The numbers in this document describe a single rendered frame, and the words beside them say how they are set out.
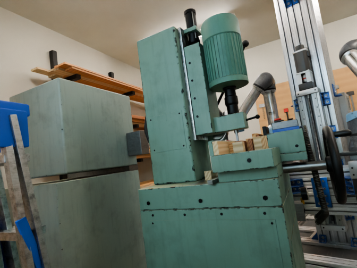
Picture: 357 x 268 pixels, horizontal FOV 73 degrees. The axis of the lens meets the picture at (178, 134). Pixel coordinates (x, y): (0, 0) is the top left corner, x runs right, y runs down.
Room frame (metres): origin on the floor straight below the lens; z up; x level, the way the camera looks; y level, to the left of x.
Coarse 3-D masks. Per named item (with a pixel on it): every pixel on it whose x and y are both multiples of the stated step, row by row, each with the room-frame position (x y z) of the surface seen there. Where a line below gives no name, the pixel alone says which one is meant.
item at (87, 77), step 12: (36, 72) 2.53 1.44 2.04; (48, 72) 2.57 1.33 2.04; (60, 72) 2.52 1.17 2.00; (72, 72) 2.56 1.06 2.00; (84, 72) 2.61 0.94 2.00; (96, 72) 2.74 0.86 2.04; (84, 84) 2.97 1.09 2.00; (96, 84) 3.02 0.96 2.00; (108, 84) 3.09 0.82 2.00; (120, 84) 3.15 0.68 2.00; (132, 96) 3.80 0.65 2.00; (132, 120) 3.33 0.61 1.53; (144, 120) 3.59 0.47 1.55; (144, 156) 3.46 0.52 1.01
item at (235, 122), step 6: (228, 114) 1.06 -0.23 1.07; (234, 114) 1.04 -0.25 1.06; (240, 114) 1.03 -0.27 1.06; (216, 120) 1.08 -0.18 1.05; (222, 120) 1.07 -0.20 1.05; (228, 120) 1.06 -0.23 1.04; (234, 120) 1.04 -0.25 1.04; (240, 120) 1.03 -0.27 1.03; (216, 126) 1.08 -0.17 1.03; (222, 126) 1.07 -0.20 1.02; (228, 126) 1.06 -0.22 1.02; (234, 126) 1.05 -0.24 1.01; (240, 126) 1.03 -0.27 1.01; (246, 126) 1.05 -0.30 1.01; (216, 132) 1.09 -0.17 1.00; (222, 132) 1.12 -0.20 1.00; (234, 132) 1.08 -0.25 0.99
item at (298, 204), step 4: (300, 200) 1.25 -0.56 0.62; (296, 204) 1.19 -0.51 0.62; (300, 204) 1.19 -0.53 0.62; (296, 208) 1.20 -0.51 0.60; (300, 208) 1.19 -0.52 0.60; (304, 208) 1.23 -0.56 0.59; (296, 212) 1.20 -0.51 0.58; (300, 212) 1.19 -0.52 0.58; (304, 212) 1.20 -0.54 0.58; (300, 216) 1.19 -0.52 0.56; (304, 216) 1.18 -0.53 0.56; (300, 220) 1.19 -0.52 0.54; (304, 220) 1.18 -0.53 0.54
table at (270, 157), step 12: (216, 156) 0.87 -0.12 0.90; (228, 156) 0.85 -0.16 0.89; (240, 156) 0.83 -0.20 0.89; (252, 156) 0.81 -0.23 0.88; (264, 156) 0.79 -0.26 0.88; (276, 156) 0.86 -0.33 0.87; (288, 156) 0.95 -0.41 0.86; (300, 156) 0.93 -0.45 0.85; (216, 168) 0.87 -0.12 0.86; (228, 168) 0.85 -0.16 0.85; (240, 168) 0.83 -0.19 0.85; (252, 168) 0.81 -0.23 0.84
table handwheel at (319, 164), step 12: (324, 132) 0.87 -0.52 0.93; (324, 144) 1.02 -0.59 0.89; (336, 144) 0.81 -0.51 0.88; (336, 156) 0.80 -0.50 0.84; (288, 168) 0.98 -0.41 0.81; (300, 168) 0.96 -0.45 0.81; (312, 168) 0.94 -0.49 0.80; (324, 168) 0.93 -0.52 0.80; (336, 168) 0.80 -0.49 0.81; (336, 180) 0.81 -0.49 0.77; (336, 192) 0.96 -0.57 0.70
